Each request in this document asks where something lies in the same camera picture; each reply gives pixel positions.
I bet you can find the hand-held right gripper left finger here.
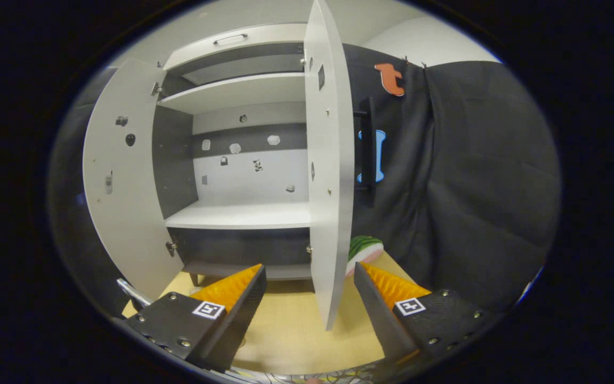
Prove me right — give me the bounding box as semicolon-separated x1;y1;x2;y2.
125;263;268;373

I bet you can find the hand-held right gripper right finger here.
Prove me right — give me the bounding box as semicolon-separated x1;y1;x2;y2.
353;262;494;369

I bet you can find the white cabinet door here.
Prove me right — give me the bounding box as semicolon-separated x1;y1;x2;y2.
304;0;356;331
82;58;185;302

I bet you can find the white grey cabinet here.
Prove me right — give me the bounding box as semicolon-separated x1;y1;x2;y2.
152;24;313;287

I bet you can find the white cabinet shelf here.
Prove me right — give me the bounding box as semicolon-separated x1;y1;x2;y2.
158;72;308;115

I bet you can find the white cabinet drawer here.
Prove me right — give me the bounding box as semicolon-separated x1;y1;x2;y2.
163;24;308;73

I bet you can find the watermelon slice toy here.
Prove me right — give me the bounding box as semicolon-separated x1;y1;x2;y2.
347;236;384;276

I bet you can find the black backdrop cloth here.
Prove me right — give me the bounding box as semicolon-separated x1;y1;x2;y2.
49;44;562;321

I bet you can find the black door handle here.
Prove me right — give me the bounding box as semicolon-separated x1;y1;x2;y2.
354;97;377;207

